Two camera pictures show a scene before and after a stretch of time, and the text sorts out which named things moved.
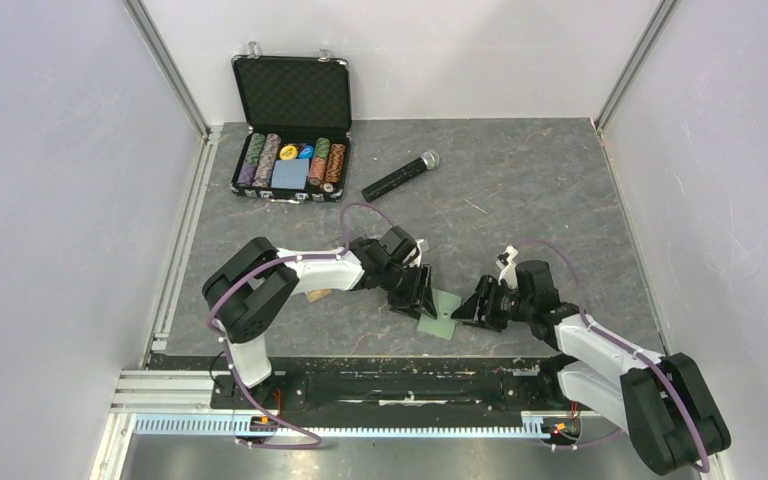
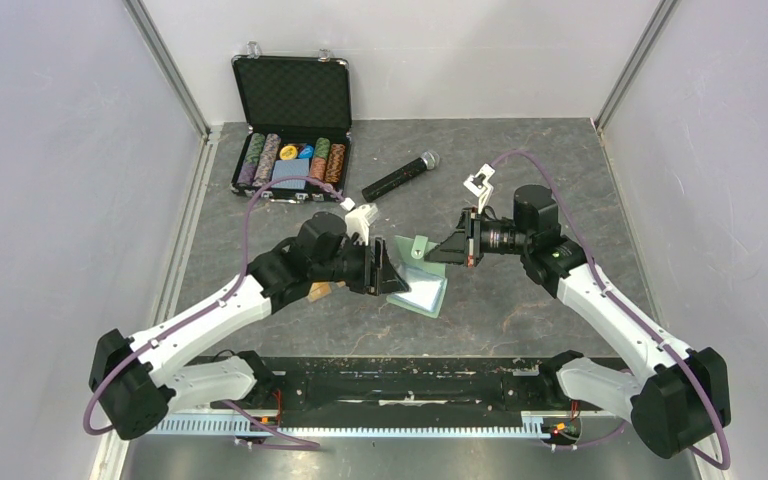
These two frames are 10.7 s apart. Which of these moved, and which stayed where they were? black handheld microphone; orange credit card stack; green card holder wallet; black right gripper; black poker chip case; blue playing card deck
Moved: green card holder wallet; black right gripper
Stayed: black handheld microphone; blue playing card deck; orange credit card stack; black poker chip case
